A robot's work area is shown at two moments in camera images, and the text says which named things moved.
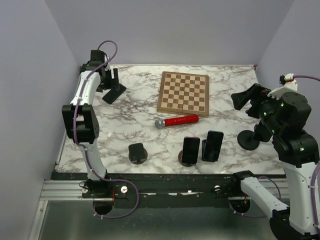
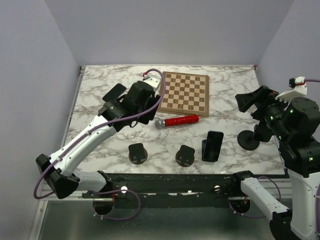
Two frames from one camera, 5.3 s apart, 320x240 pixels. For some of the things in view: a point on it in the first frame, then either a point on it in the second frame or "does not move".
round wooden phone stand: (180, 159) does not move
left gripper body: (107, 82) to (142, 109)
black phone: (113, 95) does not move
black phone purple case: (190, 148) to (148, 117)
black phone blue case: (213, 145) does not move
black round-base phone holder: (250, 140) does not move
